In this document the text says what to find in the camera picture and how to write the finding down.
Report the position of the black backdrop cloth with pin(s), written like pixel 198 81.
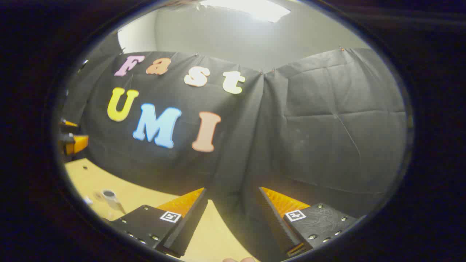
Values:
pixel 291 145

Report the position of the light wooden desktop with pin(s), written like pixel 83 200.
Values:
pixel 214 240

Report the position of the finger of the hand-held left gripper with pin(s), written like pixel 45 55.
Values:
pixel 68 123
pixel 76 143

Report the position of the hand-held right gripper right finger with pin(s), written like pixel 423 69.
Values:
pixel 276 222

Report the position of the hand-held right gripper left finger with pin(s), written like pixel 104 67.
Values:
pixel 189 225

